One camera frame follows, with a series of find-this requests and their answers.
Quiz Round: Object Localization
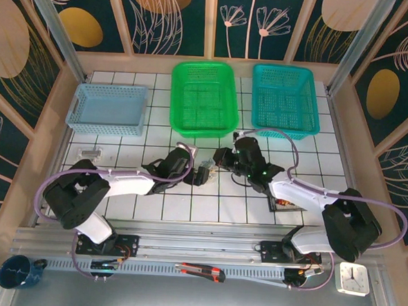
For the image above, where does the dark blue mug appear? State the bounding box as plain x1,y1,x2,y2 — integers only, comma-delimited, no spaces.
0,253,48,292

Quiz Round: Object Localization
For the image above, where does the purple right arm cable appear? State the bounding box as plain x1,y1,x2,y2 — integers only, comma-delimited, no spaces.
228,126,408,298

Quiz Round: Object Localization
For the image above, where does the grey slotted cable duct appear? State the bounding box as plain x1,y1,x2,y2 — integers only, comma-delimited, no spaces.
40,255,340,290

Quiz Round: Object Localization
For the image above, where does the white square clock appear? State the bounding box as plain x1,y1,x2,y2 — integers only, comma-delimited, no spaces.
333,261,373,298

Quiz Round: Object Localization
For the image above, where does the light blue plastic basket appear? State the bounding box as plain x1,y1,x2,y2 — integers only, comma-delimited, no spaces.
64,81,149,138

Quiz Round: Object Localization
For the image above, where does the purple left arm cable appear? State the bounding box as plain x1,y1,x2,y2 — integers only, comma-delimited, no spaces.
31,132,196,287

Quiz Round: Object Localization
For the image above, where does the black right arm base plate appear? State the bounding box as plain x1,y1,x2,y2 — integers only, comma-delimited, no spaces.
258,240,324,269

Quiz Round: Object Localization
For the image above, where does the small controller board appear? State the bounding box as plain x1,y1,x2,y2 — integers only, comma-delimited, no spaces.
284,264,324,288
89,256,131,275

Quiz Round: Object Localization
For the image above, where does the green plastic basket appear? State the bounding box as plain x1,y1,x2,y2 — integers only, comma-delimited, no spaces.
167,59,243,142

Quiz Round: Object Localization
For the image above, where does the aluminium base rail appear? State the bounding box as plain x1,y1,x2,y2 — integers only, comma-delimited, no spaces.
10,210,389,278

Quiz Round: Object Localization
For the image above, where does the thin yellow cable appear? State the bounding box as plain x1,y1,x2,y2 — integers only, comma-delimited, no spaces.
202,163,221,182

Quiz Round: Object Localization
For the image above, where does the black tray with red parts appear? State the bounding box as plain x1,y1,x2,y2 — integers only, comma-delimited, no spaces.
266,195,308,215

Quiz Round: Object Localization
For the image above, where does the aluminium frame post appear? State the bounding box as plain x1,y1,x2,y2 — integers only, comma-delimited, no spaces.
16,0,93,84
326,0,398,100

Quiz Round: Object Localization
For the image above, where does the thin black gripper wire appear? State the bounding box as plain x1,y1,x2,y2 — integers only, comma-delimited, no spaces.
230,173,259,189

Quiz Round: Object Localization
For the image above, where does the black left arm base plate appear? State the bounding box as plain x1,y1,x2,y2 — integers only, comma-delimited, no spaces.
75,231,141,259

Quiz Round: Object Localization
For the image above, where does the thin cream cable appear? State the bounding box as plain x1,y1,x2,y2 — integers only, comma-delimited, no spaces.
198,159,221,181

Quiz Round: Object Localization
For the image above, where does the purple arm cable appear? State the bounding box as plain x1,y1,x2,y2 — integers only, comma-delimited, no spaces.
31,132,196,287
228,126,408,298

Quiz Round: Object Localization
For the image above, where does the aluminium table side rail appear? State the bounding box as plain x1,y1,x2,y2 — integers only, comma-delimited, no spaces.
318,93,380,244
29,78,89,230

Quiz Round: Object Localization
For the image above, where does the red black utility knife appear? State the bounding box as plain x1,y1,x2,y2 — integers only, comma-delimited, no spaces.
174,261,227,284

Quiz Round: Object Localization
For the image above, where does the teal plastic basket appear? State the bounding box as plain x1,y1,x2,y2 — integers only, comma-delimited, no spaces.
248,62,324,142

